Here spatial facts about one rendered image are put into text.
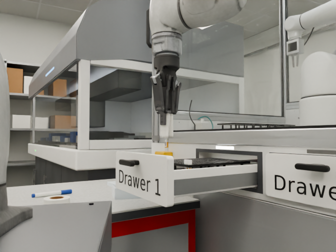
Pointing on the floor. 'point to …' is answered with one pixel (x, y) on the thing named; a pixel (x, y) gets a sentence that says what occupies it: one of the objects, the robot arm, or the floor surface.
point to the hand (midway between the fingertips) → (166, 125)
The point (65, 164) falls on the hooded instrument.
